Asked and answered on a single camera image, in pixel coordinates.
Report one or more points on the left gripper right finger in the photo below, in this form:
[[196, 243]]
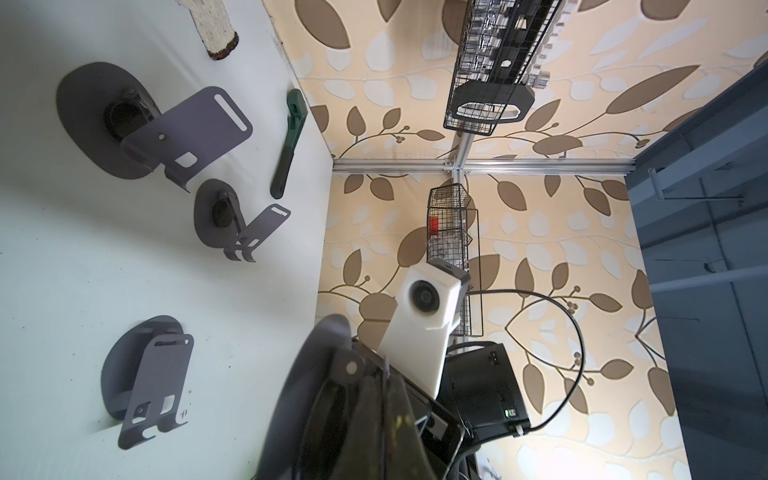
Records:
[[405, 456]]

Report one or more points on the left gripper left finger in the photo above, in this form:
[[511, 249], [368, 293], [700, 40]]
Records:
[[361, 455]]

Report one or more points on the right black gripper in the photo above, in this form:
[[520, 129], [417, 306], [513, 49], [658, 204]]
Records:
[[440, 432]]

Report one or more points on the grey phone stand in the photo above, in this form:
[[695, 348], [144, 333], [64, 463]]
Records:
[[114, 121], [143, 376], [219, 222], [310, 421]]

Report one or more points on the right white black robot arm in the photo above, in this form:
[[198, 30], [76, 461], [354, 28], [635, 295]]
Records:
[[479, 388]]

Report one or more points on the socket bit set holder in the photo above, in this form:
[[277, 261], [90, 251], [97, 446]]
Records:
[[489, 102]]

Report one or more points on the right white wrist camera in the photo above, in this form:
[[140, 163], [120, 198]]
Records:
[[427, 313]]

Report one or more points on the right black wire basket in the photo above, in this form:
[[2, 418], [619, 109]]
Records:
[[449, 218]]

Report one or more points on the green black handled tool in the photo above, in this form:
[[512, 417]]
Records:
[[298, 113]]

